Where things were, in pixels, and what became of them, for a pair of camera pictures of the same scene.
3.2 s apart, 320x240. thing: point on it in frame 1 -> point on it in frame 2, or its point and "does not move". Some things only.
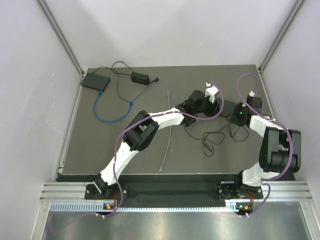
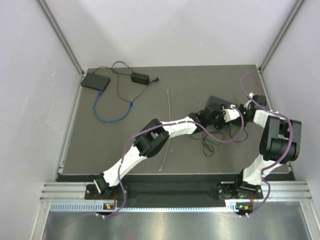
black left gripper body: (206, 107) -> (218, 121)
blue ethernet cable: (100, 94) does not move
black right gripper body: (237, 115) does not move
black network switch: (95, 81) does not move
